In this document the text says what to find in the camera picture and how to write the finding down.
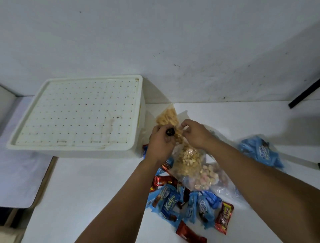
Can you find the person's right forearm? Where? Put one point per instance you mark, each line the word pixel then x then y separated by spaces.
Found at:
pixel 262 197

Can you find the pile of blue snack packets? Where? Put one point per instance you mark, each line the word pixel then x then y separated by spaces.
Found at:
pixel 170 200

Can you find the person's left hand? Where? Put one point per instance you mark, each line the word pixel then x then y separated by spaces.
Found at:
pixel 157 146

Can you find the clear bag of orange snacks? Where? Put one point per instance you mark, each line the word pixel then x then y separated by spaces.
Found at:
pixel 168 117

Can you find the dark red snack packet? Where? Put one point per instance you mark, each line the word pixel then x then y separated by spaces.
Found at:
pixel 188 234

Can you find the small red snack packet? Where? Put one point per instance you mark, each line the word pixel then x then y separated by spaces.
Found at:
pixel 167 165

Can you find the clear bag of yellow snacks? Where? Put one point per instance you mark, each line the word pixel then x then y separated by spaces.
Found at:
pixel 188 160

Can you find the person's right thumb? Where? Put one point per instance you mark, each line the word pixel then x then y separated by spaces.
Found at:
pixel 186 134

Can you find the person's left fingers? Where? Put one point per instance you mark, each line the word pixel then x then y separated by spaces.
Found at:
pixel 160 129

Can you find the white perforated plastic container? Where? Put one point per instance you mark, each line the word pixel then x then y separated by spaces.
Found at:
pixel 80 112

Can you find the dark brown snack packet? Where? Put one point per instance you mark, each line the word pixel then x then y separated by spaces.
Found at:
pixel 184 197

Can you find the white cloth covered bench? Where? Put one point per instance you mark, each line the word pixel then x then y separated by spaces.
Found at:
pixel 20 160

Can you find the shiny red candy wrapper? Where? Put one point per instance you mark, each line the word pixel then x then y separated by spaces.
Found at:
pixel 163 180

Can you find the black bar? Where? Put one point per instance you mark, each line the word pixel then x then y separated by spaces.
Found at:
pixel 303 94

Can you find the red packet with yellow label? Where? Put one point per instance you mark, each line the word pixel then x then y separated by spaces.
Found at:
pixel 224 217

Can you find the bag of light blue packets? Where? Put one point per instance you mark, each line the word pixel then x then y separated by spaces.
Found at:
pixel 261 151

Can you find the small black object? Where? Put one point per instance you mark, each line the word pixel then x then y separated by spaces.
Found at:
pixel 170 132

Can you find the clear bag of pink snacks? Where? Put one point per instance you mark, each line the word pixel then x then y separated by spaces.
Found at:
pixel 207 176

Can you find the person's right hand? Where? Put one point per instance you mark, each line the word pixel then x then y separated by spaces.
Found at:
pixel 198 136

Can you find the person's left forearm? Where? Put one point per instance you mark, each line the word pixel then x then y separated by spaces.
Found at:
pixel 125 205

